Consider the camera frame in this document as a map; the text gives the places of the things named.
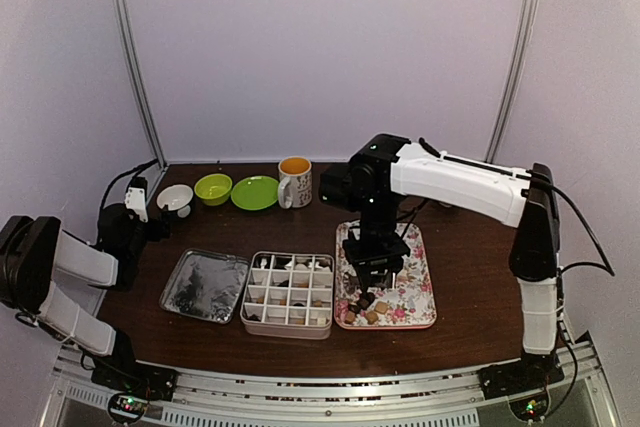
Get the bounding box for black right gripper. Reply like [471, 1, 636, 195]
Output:
[343, 191, 412, 291]

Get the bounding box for pink bunny tin lid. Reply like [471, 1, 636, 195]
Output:
[159, 249, 249, 325]

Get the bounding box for pink tin box with dividers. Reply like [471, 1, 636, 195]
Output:
[239, 251, 334, 341]

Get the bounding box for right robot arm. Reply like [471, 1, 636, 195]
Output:
[319, 134, 559, 389]

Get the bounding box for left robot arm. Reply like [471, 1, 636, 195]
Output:
[1, 203, 170, 391]

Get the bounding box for tan Sweet chocolate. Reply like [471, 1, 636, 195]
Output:
[374, 302, 389, 315]

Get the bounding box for white black bowl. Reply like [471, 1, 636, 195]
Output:
[156, 184, 194, 219]

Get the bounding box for green bowl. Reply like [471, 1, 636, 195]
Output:
[194, 173, 233, 206]

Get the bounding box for white mug with orange inside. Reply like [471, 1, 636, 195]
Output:
[278, 157, 313, 209]

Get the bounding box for green plate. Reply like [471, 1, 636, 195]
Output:
[231, 176, 279, 211]

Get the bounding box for floral pink tray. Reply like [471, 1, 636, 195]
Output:
[333, 221, 437, 331]

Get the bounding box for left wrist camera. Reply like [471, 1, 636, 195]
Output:
[124, 176, 149, 223]

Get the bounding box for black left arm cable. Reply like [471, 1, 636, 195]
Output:
[97, 159, 160, 218]

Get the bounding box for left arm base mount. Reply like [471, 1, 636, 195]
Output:
[89, 330, 178, 426]

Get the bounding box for right aluminium frame post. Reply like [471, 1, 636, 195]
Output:
[485, 0, 539, 163]

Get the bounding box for aluminium frame post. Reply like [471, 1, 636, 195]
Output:
[485, 0, 539, 163]
[113, 0, 167, 169]

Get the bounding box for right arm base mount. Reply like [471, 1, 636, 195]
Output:
[478, 353, 564, 424]

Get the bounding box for left aluminium frame post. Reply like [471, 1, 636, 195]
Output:
[113, 0, 167, 169]

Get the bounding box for front aluminium rail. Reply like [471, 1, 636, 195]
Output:
[36, 354, 623, 426]

